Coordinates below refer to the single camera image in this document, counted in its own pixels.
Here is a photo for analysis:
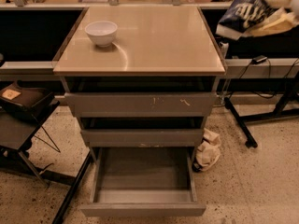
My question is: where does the white spray bottle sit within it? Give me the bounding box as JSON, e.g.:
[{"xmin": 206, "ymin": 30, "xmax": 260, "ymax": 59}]
[{"xmin": 219, "ymin": 38, "xmax": 230, "ymax": 58}]

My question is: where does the black tray with tan note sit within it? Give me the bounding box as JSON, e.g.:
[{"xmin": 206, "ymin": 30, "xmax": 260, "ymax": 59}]
[{"xmin": 0, "ymin": 81, "xmax": 54, "ymax": 120}]

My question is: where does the blue Kettle chip bag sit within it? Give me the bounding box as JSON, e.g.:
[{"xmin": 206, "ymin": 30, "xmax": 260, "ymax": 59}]
[{"xmin": 216, "ymin": 0, "xmax": 275, "ymax": 40}]

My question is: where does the black power adapter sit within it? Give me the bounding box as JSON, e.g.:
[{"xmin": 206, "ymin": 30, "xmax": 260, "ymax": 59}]
[{"xmin": 250, "ymin": 55, "xmax": 267, "ymax": 64}]

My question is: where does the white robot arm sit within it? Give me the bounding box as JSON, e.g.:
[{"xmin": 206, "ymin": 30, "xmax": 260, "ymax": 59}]
[{"xmin": 243, "ymin": 0, "xmax": 299, "ymax": 37}]

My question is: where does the grey top drawer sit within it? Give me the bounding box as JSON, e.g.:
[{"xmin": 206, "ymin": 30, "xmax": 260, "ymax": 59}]
[{"xmin": 64, "ymin": 92, "xmax": 216, "ymax": 118}]

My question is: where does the dark side table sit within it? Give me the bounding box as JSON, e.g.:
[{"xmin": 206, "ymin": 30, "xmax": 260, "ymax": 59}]
[{"xmin": 0, "ymin": 99, "xmax": 92, "ymax": 224}]

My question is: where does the grey drawer cabinet with top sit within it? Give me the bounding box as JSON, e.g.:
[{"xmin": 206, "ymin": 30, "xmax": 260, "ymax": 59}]
[{"xmin": 51, "ymin": 5, "xmax": 228, "ymax": 161}]

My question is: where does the white ceramic bowl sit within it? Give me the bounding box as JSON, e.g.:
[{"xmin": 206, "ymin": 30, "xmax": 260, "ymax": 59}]
[{"xmin": 85, "ymin": 21, "xmax": 118, "ymax": 47}]

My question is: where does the black cable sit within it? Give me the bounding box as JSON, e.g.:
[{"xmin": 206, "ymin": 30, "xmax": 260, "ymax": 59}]
[{"xmin": 222, "ymin": 58, "xmax": 299, "ymax": 102}]

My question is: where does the black table leg frame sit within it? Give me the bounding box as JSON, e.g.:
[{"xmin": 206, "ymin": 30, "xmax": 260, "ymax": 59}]
[{"xmin": 224, "ymin": 74, "xmax": 299, "ymax": 148}]

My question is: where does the grey open bottom drawer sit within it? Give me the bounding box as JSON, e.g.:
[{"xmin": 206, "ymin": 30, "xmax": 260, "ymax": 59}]
[{"xmin": 81, "ymin": 147, "xmax": 206, "ymax": 217}]

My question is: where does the grey middle drawer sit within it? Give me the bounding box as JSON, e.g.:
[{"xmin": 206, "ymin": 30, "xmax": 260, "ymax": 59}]
[{"xmin": 81, "ymin": 129, "xmax": 204, "ymax": 147}]

